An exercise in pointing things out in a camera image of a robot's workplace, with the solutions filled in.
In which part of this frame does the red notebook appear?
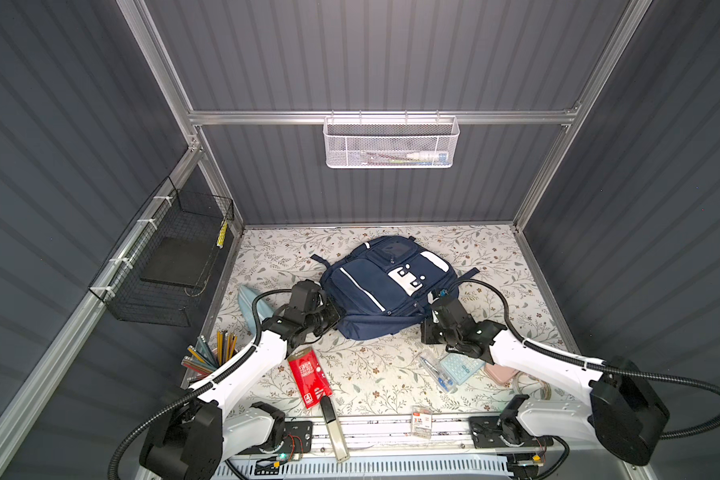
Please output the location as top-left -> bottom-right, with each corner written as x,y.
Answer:
288,347 -> 333,409

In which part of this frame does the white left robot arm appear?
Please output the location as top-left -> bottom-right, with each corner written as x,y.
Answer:
107,280 -> 345,479

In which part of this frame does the small clear packet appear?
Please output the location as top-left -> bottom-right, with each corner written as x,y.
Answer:
411,406 -> 433,439

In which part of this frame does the coiled beige cable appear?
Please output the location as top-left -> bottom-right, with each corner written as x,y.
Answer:
512,371 -> 553,403

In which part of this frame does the black wire wall basket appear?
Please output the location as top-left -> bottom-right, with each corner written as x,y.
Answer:
89,180 -> 235,327

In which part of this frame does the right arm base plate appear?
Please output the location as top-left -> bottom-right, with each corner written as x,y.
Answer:
467,415 -> 555,449

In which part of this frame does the clear blue pen case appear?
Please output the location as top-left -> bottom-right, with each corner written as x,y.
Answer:
419,355 -> 457,393

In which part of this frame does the navy blue student backpack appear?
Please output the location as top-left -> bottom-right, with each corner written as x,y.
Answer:
310,235 -> 479,341

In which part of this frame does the light blue folded cloth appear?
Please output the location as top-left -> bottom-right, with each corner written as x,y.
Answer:
238,284 -> 275,331

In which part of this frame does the pink cup with pencils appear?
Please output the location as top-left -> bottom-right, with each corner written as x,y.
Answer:
181,330 -> 238,383

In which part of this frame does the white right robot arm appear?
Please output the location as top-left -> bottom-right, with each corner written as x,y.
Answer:
422,286 -> 720,466

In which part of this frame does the light green calculator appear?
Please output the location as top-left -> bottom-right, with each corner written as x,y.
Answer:
439,353 -> 485,385

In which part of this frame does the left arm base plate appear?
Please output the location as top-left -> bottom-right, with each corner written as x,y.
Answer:
240,421 -> 314,455

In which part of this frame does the pink pouch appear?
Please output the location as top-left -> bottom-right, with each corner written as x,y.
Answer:
484,363 -> 519,385

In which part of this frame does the black silver stapler tool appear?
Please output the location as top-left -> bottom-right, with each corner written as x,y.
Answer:
320,396 -> 350,463

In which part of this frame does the white tube in basket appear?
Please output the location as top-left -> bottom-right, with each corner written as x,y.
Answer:
406,151 -> 449,165

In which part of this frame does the white wire mesh basket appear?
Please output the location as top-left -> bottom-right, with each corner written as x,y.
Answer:
322,114 -> 460,169

